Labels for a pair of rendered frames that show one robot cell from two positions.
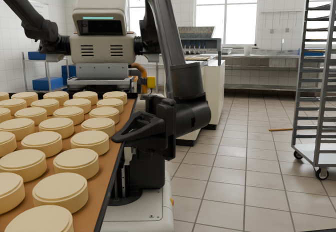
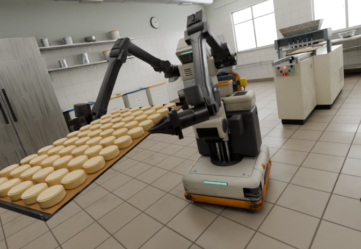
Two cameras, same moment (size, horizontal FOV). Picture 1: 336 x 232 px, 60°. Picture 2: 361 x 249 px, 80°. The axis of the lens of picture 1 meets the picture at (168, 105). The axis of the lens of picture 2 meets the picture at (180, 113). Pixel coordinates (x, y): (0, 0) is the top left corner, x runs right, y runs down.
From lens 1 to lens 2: 0.38 m
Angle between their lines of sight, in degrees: 31
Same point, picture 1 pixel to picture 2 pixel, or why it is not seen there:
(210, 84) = (320, 71)
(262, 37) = not seen: outside the picture
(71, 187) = (109, 150)
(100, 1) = not seen: hidden behind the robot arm
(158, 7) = (194, 49)
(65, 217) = (100, 159)
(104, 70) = not seen: hidden behind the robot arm
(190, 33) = (297, 30)
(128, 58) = (212, 72)
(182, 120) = (185, 118)
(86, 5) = (181, 46)
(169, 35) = (197, 66)
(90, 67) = (190, 82)
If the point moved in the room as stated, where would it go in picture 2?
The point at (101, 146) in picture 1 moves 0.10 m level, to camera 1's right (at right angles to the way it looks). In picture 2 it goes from (137, 134) to (164, 133)
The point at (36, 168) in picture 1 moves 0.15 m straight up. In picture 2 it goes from (109, 143) to (94, 94)
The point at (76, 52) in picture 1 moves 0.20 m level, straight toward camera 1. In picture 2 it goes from (182, 74) to (176, 77)
